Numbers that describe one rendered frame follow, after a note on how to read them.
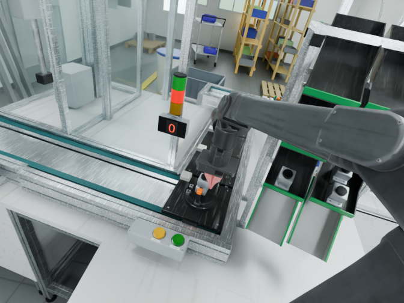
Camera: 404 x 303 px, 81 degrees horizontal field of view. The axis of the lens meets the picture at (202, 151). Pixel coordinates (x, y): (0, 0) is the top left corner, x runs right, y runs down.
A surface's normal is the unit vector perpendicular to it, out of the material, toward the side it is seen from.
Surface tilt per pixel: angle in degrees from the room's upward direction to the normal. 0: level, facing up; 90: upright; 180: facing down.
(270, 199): 45
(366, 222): 90
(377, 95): 25
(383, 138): 75
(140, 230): 0
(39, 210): 0
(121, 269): 0
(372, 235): 90
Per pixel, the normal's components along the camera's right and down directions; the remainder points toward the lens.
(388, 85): -0.03, -0.55
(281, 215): -0.18, -0.26
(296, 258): 0.17, -0.81
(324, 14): -0.14, 0.54
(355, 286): -0.93, -0.30
